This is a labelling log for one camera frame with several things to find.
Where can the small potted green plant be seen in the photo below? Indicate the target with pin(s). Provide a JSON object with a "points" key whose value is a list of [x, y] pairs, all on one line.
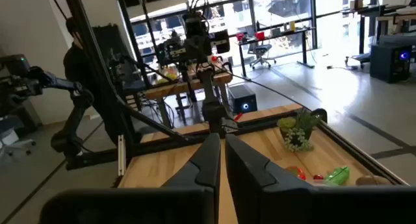
{"points": [[297, 133]]}

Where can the person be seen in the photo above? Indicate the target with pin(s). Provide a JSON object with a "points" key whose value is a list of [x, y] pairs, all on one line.
{"points": [[76, 65]]}

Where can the wooden background workbench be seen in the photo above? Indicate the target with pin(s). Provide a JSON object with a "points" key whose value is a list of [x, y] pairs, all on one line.
{"points": [[182, 87]]}

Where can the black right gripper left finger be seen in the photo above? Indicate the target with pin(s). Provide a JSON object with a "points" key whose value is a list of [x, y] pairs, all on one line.
{"points": [[195, 201]]}

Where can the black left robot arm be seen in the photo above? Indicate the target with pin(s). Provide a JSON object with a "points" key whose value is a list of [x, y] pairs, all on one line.
{"points": [[213, 113]]}

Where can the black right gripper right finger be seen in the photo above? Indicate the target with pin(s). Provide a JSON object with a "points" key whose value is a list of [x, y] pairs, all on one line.
{"points": [[266, 201]]}

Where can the brown toy kiwi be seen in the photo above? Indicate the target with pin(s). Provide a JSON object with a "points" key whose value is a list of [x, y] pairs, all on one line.
{"points": [[372, 180]]}

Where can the small red toy radish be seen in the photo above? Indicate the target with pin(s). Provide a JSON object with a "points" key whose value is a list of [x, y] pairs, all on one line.
{"points": [[318, 177]]}

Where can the black background robot arm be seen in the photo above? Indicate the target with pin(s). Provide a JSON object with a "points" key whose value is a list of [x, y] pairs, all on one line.
{"points": [[73, 110], [170, 50]]}

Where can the small green toy pepper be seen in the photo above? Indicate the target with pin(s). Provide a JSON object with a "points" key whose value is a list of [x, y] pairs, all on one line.
{"points": [[338, 176]]}

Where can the black office desk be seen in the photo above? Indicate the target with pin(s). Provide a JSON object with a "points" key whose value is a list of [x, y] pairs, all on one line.
{"points": [[276, 35]]}

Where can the black computer tower blue light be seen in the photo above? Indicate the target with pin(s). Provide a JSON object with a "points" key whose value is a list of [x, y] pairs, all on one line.
{"points": [[390, 63], [243, 99]]}

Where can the grey office chair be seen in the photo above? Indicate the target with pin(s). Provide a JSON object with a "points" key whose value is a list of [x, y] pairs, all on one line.
{"points": [[261, 52]]}

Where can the red toy strawberry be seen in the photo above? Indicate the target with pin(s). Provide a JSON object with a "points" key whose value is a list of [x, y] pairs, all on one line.
{"points": [[297, 172]]}

